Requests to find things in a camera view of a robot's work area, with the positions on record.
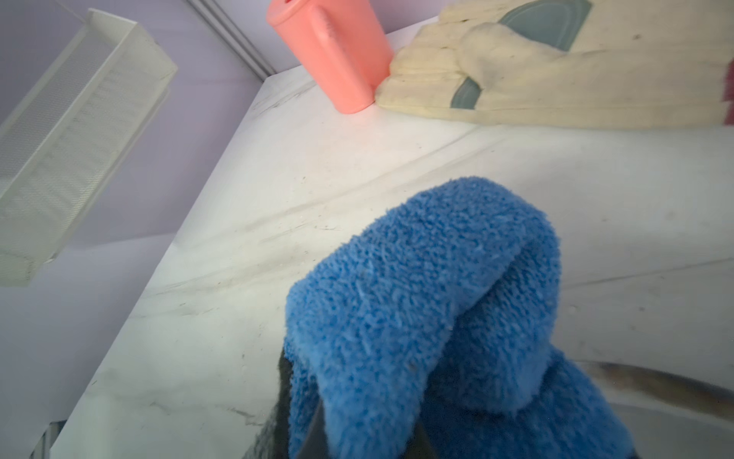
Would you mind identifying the blue microfibre rag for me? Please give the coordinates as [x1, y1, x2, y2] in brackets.
[247, 177, 637, 458]

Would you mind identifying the small sickle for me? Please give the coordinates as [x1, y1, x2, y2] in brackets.
[576, 361, 733, 423]

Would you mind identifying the pink watering can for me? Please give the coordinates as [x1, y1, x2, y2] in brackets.
[267, 0, 394, 114]

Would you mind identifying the lower white mesh shelf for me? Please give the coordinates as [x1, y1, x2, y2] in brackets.
[1, 9, 178, 287]

